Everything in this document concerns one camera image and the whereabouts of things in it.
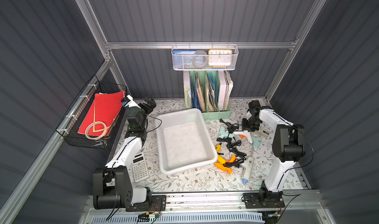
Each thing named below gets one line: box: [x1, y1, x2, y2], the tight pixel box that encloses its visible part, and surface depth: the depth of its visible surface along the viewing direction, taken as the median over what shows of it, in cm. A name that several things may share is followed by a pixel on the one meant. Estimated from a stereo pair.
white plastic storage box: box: [154, 108, 219, 176], surface depth 95 cm
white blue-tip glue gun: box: [240, 156, 255, 186], surface depth 84 cm
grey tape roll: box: [192, 49, 209, 69], surface depth 89 cm
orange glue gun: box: [214, 154, 236, 175], surface depth 85 cm
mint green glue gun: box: [218, 125, 235, 139], surface depth 98 cm
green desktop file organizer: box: [183, 70, 234, 120], surface depth 102 cm
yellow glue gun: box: [215, 143, 227, 165], surface depth 88 cm
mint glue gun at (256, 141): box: [251, 135, 262, 152], surface depth 95 cm
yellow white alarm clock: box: [208, 48, 233, 69], surface depth 90 cm
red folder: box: [77, 90, 124, 137], surface depth 73 cm
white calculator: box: [132, 151, 150, 184], surface depth 86 cm
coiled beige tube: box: [84, 118, 116, 141], surface depth 69 cm
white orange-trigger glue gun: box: [232, 130, 254, 145], surface depth 95 cm
